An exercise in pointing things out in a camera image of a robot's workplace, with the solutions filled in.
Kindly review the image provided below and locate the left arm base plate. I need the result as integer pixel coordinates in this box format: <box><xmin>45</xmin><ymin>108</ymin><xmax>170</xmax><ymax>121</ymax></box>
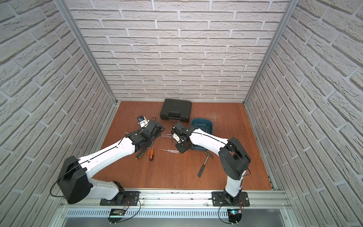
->
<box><xmin>100</xmin><ymin>191</ymin><xmax>140</xmax><ymax>206</ymax></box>

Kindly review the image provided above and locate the orange black curved screwdriver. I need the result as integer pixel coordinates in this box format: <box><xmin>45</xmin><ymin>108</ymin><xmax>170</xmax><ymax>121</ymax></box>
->
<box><xmin>161</xmin><ymin>134</ymin><xmax>173</xmax><ymax>138</ymax></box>

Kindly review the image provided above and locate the left controller board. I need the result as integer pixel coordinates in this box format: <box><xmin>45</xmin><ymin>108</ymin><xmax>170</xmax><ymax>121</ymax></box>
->
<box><xmin>110</xmin><ymin>209</ymin><xmax>126</xmax><ymax>217</ymax></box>

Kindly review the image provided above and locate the clear handle screwdriver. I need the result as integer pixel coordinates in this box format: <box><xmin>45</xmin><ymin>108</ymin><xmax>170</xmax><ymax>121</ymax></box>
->
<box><xmin>159</xmin><ymin>148</ymin><xmax>179</xmax><ymax>154</ymax></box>

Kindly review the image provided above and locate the teal storage box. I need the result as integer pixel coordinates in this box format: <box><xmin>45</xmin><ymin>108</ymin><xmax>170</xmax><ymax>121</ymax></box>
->
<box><xmin>191</xmin><ymin>118</ymin><xmax>213</xmax><ymax>151</ymax></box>

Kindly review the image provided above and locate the orange slim screwdriver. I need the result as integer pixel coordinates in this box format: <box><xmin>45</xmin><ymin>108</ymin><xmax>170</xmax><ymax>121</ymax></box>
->
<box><xmin>149</xmin><ymin>144</ymin><xmax>154</xmax><ymax>161</ymax></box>

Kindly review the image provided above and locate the black yellow screwdriver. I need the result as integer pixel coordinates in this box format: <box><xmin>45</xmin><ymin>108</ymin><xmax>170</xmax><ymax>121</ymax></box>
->
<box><xmin>135</xmin><ymin>148</ymin><xmax>147</xmax><ymax>160</ymax></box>

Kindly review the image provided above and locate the claw hammer black handle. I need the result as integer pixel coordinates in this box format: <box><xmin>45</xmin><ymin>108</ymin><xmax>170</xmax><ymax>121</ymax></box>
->
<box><xmin>198</xmin><ymin>152</ymin><xmax>213</xmax><ymax>177</ymax></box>

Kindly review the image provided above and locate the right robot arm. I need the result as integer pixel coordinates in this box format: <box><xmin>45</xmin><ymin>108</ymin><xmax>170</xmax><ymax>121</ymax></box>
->
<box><xmin>171</xmin><ymin>123</ymin><xmax>251</xmax><ymax>199</ymax></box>

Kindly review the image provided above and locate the controller board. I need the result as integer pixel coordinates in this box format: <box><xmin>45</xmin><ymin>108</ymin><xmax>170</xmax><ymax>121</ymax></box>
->
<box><xmin>227</xmin><ymin>209</ymin><xmax>242</xmax><ymax>219</ymax></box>
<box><xmin>110</xmin><ymin>209</ymin><xmax>126</xmax><ymax>217</ymax></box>

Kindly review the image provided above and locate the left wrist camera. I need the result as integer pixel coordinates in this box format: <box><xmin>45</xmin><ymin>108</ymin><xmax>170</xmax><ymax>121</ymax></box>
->
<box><xmin>137</xmin><ymin>115</ymin><xmax>149</xmax><ymax>128</ymax></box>

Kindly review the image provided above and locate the right controller board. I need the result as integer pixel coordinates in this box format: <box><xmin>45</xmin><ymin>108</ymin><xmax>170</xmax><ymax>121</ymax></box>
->
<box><xmin>227</xmin><ymin>209</ymin><xmax>242</xmax><ymax>219</ymax></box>

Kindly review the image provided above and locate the black plastic tool case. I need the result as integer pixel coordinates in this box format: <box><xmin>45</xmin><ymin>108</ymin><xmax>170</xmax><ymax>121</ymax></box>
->
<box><xmin>160</xmin><ymin>98</ymin><xmax>192</xmax><ymax>123</ymax></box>

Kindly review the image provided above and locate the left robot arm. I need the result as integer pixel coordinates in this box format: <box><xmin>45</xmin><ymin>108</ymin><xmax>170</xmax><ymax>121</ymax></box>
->
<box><xmin>56</xmin><ymin>121</ymin><xmax>164</xmax><ymax>204</ymax></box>

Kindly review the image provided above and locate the aluminium frame rail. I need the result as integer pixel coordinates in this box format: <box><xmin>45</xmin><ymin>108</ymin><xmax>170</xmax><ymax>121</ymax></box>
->
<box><xmin>59</xmin><ymin>188</ymin><xmax>293</xmax><ymax>210</ymax></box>

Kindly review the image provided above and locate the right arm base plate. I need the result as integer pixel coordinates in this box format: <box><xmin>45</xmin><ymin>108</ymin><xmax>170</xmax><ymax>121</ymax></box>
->
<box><xmin>211</xmin><ymin>191</ymin><xmax>250</xmax><ymax>207</ymax></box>

